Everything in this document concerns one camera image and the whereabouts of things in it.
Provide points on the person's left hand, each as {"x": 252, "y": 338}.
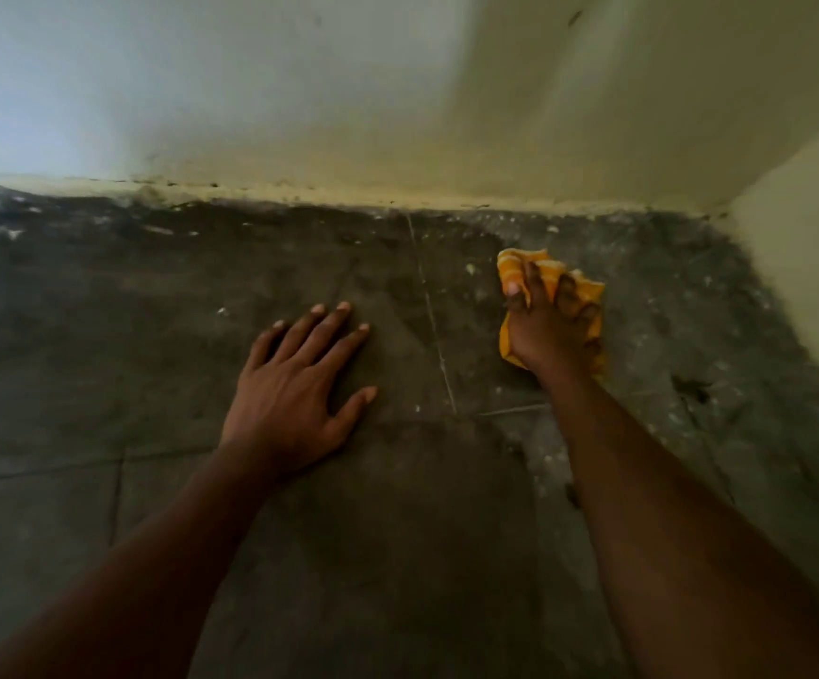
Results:
{"x": 282, "y": 410}

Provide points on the yellow striped cleaning cloth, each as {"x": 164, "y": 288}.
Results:
{"x": 522, "y": 272}

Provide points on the person's left little finger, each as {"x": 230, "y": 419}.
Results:
{"x": 264, "y": 342}

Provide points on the person's right hand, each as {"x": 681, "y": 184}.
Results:
{"x": 547, "y": 332}

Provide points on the person's left thumb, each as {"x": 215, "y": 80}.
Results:
{"x": 353, "y": 411}

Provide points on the person's right thumb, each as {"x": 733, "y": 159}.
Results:
{"x": 526, "y": 286}

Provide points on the person's left forearm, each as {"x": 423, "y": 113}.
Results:
{"x": 126, "y": 579}

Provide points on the person's right forearm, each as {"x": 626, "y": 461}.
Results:
{"x": 692, "y": 544}

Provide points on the person's left middle finger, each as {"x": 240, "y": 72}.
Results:
{"x": 323, "y": 330}

